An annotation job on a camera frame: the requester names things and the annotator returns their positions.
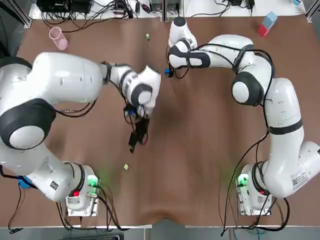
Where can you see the pink mesh cup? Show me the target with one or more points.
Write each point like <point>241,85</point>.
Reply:
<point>60,41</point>

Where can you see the large light blue cube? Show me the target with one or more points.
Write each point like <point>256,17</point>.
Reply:
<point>270,18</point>

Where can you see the aluminium camera post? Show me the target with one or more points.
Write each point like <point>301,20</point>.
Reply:
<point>165,11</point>

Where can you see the black flat device box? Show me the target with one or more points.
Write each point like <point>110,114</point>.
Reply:
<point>62,5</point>

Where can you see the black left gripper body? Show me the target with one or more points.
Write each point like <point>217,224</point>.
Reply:
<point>142,126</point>

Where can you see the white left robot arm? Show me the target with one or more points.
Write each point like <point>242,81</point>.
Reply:
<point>62,80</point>

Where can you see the aluminium frame post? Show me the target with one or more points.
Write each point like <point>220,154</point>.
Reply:
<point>312,11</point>
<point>23,15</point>

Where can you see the large red cube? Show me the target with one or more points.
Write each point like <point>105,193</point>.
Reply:
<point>263,30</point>

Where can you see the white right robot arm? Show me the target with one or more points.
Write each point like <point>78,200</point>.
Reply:
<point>282,112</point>

